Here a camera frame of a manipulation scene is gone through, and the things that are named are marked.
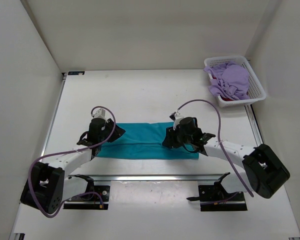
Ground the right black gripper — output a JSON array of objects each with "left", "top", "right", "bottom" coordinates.
[{"left": 163, "top": 124, "right": 193, "bottom": 149}]

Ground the teal t shirt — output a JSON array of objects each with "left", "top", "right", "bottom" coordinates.
[{"left": 97, "top": 122, "right": 199, "bottom": 160}]

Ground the purple t shirt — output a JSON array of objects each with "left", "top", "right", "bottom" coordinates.
[{"left": 203, "top": 61, "right": 250, "bottom": 97}]

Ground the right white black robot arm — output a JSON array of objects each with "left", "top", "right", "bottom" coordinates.
[{"left": 162, "top": 114, "right": 291, "bottom": 199}]

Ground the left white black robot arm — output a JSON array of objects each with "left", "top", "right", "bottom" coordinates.
[{"left": 20, "top": 117, "right": 126, "bottom": 216}]

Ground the red t shirt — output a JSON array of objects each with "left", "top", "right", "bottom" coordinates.
[{"left": 220, "top": 93, "right": 250, "bottom": 101}]

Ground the blue label sticker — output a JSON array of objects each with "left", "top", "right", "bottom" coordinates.
[{"left": 67, "top": 71, "right": 85, "bottom": 76}]

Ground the white plastic basket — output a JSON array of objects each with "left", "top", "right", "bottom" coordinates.
[{"left": 204, "top": 55, "right": 266, "bottom": 108}]

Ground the aluminium rail front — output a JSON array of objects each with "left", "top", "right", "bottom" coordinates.
[{"left": 89, "top": 174, "right": 273, "bottom": 182}]

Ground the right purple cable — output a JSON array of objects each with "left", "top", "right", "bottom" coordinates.
[{"left": 169, "top": 99, "right": 255, "bottom": 206}]

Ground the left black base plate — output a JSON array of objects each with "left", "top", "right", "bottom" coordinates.
[{"left": 63, "top": 181, "right": 111, "bottom": 211}]

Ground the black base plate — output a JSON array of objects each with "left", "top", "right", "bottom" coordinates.
[
  {"left": 198, "top": 185, "right": 248, "bottom": 212},
  {"left": 63, "top": 181, "right": 111, "bottom": 211}
]

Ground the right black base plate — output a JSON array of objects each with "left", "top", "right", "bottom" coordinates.
[{"left": 198, "top": 185, "right": 248, "bottom": 212}]

